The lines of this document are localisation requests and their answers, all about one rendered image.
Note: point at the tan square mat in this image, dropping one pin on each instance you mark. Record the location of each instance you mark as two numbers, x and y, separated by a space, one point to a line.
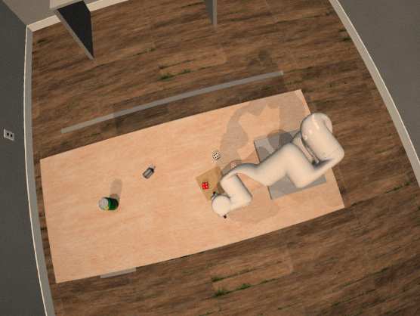
213 178

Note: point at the green drink can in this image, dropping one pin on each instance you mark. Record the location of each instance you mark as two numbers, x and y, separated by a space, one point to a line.
108 203

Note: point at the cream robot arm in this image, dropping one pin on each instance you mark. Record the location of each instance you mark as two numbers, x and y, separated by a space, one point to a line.
315 139

